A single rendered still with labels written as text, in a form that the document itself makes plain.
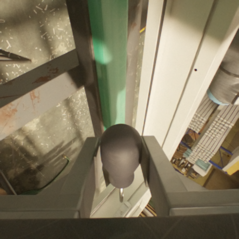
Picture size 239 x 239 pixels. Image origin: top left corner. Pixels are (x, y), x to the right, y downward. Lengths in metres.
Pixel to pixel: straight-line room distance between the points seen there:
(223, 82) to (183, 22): 0.79
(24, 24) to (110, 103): 0.92
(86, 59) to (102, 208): 0.33
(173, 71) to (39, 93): 0.15
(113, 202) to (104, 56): 0.33
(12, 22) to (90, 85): 0.89
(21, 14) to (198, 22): 0.96
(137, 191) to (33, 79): 0.33
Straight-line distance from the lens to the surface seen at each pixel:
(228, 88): 0.97
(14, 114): 0.19
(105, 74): 0.17
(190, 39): 0.20
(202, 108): 4.60
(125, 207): 0.42
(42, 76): 0.20
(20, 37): 1.09
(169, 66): 0.22
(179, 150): 6.47
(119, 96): 0.21
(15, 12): 1.06
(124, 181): 0.18
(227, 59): 0.94
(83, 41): 0.17
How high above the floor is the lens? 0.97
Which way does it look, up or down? 25 degrees down
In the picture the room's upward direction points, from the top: 126 degrees clockwise
